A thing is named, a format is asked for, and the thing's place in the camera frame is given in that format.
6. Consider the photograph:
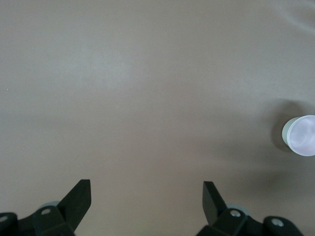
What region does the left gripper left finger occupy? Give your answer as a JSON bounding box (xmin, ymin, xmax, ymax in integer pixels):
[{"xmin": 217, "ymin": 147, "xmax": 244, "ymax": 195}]
[{"xmin": 0, "ymin": 179, "xmax": 92, "ymax": 236}]

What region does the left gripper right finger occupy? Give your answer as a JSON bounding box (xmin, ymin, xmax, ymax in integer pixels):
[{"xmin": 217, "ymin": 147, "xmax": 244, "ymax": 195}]
[{"xmin": 196, "ymin": 181, "xmax": 302, "ymax": 236}]

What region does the white bowl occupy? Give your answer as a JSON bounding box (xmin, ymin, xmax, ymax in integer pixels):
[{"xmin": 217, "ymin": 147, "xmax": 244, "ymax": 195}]
[{"xmin": 282, "ymin": 115, "xmax": 315, "ymax": 157}]

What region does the brown table cloth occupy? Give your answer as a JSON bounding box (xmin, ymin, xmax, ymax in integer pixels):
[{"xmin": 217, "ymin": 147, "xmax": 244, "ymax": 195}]
[{"xmin": 0, "ymin": 0, "xmax": 315, "ymax": 236}]

